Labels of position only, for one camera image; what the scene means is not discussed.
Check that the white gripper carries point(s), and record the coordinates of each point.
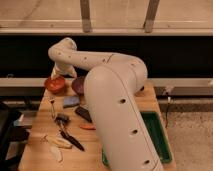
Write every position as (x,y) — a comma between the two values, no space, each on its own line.
(64,69)

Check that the purple bowl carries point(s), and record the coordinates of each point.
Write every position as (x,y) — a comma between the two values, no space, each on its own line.
(78,85)

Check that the orange bowl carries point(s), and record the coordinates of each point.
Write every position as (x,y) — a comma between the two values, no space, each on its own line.
(55,85)

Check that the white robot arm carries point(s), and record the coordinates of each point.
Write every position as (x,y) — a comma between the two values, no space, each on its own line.
(109,88)

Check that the green plastic tray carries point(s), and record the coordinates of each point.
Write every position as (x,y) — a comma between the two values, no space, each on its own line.
(156,136)

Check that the blue sponge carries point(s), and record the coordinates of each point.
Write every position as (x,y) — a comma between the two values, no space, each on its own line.
(71,101)

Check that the black rectangular block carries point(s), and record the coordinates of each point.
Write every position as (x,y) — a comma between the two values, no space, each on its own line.
(83,113)

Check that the black brush head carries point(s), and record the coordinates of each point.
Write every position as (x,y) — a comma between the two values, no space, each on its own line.
(62,119)

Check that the red chili pepper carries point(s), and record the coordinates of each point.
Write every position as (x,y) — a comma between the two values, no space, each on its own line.
(87,127)

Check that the lower corn husk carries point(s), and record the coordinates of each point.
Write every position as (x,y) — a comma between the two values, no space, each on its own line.
(56,153)

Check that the black chair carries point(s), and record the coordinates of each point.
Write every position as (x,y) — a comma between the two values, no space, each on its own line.
(9,133)

